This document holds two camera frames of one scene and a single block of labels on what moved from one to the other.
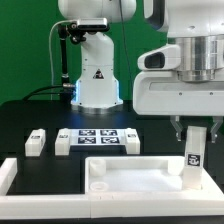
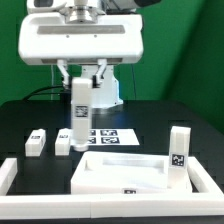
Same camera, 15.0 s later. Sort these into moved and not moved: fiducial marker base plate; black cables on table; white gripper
Moved: white gripper
Not moved: fiducial marker base plate; black cables on table
